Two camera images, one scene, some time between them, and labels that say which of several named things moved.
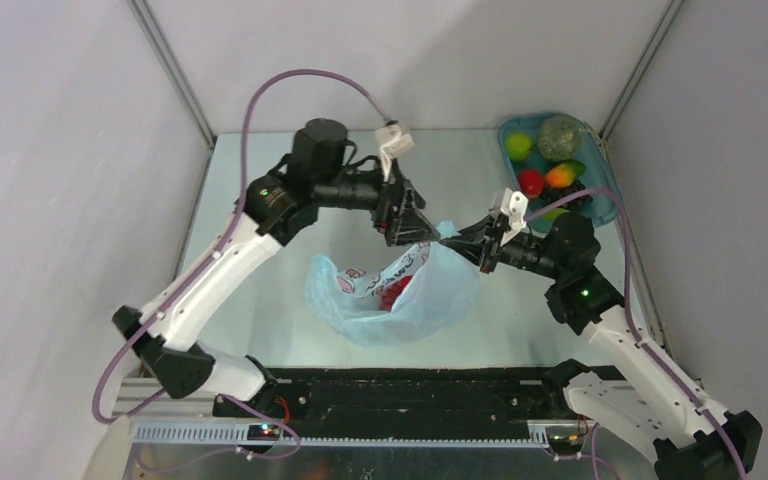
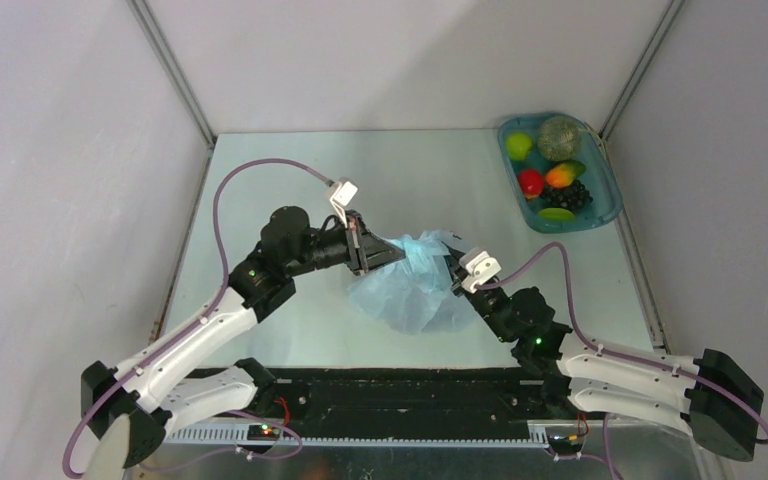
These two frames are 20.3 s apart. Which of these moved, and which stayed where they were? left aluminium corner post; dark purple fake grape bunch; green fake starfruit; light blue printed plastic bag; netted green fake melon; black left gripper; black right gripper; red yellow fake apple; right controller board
Moved: black left gripper; light blue printed plastic bag; black right gripper
Stayed: right controller board; netted green fake melon; left aluminium corner post; red yellow fake apple; green fake starfruit; dark purple fake grape bunch
